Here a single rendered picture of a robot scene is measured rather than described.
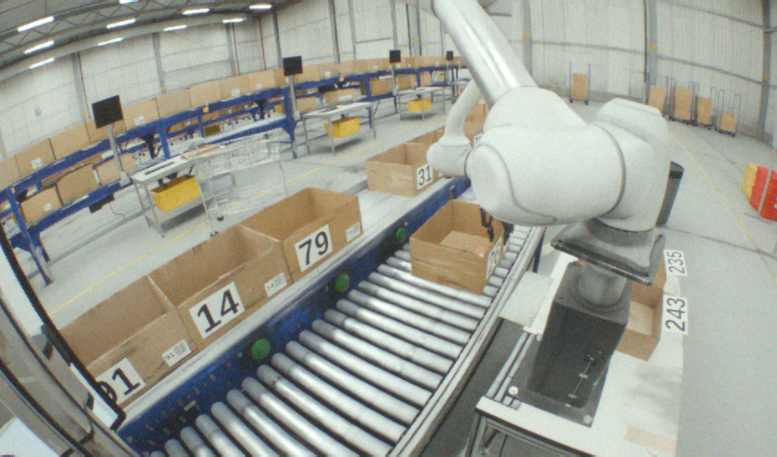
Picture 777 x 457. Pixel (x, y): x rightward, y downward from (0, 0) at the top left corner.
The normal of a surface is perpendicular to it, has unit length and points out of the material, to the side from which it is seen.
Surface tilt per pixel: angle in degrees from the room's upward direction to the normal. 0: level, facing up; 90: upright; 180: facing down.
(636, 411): 0
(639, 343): 91
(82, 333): 90
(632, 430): 0
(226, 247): 90
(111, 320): 89
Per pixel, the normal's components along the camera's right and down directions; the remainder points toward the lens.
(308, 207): 0.82, 0.21
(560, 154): 0.02, -0.19
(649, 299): -0.66, 0.40
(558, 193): 0.00, 0.46
